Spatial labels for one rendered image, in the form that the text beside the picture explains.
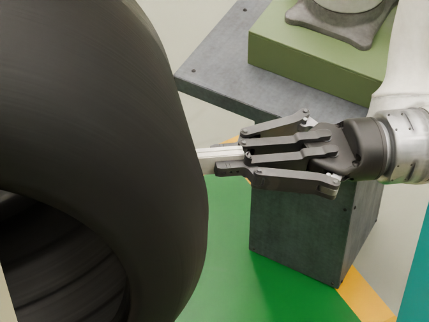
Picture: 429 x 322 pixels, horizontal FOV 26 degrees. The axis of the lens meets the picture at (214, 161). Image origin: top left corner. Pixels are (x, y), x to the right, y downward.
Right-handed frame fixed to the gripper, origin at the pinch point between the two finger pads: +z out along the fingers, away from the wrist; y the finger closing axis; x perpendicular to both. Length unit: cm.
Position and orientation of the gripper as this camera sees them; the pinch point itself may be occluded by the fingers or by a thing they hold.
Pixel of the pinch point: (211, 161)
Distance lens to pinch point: 105.2
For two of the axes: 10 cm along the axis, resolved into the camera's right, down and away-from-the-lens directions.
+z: -9.6, 0.8, -2.6
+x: -1.4, 6.9, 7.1
